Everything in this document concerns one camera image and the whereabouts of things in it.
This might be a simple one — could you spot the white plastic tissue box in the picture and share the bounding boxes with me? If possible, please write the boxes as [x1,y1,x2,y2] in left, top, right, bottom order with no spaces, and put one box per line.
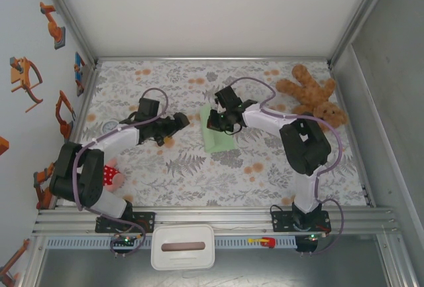
[150,223,215,270]

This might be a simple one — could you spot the orange grey gripper wall sticker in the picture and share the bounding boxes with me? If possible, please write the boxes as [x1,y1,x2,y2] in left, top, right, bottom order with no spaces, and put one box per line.
[9,56,44,113]

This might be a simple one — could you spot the blue orange machine wall sticker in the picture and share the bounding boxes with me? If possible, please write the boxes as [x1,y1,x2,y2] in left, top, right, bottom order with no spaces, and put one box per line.
[73,51,87,97]

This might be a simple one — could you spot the light green paper sheet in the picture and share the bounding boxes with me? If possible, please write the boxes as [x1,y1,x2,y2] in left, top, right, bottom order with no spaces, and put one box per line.
[199,103,237,153]

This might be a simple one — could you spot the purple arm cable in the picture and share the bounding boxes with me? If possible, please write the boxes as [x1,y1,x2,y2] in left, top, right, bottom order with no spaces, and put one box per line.
[228,76,345,257]
[72,87,169,258]

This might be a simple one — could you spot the pink plush red dotted dress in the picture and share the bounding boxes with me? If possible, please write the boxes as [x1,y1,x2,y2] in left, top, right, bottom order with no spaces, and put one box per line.
[102,157,125,192]

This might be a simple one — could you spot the aluminium extrusion frame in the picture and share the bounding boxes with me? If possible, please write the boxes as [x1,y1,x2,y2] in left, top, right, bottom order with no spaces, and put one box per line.
[19,0,420,287]

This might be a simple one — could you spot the floral print tablecloth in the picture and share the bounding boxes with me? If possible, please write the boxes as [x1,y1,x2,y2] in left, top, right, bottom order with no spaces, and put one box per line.
[62,60,374,207]

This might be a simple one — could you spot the red yellow small tool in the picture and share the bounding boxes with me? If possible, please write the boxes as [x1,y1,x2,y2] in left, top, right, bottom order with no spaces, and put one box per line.
[248,236,276,248]

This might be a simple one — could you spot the brown teddy bear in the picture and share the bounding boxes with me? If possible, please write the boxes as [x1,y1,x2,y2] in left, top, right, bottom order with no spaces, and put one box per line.
[276,64,349,132]

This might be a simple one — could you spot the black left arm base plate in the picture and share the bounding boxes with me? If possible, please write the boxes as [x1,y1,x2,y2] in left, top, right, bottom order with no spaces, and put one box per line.
[95,211,156,234]

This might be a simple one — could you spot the grey slotted cable duct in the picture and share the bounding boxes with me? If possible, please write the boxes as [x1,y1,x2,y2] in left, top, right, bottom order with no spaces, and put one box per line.
[44,236,297,249]

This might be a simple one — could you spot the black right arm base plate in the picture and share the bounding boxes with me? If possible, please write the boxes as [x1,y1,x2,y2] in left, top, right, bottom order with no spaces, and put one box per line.
[271,209,331,233]

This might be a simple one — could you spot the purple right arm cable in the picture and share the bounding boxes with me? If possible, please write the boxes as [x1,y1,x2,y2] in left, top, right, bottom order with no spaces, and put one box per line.
[228,76,345,257]

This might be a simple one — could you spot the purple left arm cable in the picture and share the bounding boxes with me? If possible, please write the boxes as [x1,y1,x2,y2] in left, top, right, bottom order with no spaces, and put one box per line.
[72,87,169,258]

